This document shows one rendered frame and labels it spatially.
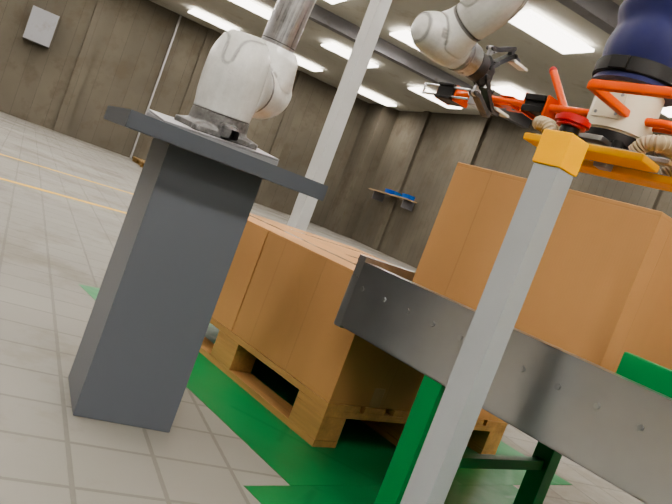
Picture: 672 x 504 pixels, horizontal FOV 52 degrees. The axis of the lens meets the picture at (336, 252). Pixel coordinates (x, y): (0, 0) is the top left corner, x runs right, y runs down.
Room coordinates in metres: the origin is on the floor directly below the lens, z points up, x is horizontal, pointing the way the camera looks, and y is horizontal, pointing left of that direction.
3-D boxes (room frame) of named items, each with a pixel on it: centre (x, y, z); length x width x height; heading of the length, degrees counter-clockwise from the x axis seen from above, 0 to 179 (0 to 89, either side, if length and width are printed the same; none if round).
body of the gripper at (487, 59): (1.84, -0.19, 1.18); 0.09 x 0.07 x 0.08; 132
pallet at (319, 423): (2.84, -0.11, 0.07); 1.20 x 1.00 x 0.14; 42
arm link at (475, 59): (1.79, -0.13, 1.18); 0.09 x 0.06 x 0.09; 42
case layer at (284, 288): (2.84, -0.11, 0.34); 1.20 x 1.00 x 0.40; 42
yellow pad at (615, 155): (1.79, -0.51, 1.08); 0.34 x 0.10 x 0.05; 43
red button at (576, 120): (1.38, -0.35, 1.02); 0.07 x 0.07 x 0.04
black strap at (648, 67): (1.85, -0.58, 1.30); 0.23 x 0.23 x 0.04
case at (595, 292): (1.86, -0.58, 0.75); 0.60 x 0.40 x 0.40; 42
